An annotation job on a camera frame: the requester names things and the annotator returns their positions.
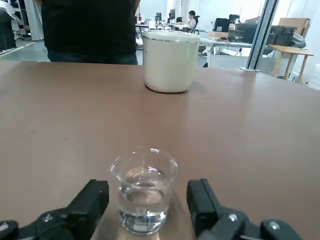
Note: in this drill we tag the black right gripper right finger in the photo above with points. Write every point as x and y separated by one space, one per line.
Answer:
207 212

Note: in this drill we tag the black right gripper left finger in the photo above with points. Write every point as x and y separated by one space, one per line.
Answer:
82 207

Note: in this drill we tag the small clear glass measuring cup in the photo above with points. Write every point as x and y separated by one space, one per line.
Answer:
143 192

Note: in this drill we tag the white round lidded trash can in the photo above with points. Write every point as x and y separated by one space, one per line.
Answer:
170 62

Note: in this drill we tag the standing person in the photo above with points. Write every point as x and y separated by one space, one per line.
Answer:
90 27

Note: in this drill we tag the light wooden side table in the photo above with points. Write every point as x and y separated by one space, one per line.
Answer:
290 50

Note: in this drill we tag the seated person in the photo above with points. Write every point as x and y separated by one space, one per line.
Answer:
192 21

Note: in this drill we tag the black aluminium frame post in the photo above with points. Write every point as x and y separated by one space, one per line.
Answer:
261 35

